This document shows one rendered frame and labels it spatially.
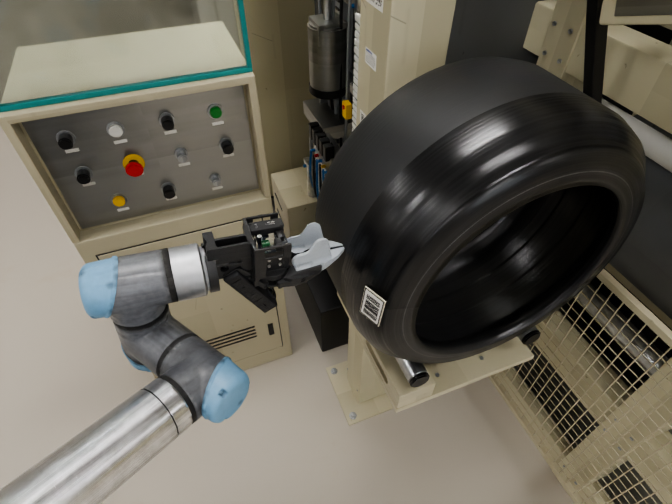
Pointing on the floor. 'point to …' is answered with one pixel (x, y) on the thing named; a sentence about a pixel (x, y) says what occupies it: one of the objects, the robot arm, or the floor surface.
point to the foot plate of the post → (355, 412)
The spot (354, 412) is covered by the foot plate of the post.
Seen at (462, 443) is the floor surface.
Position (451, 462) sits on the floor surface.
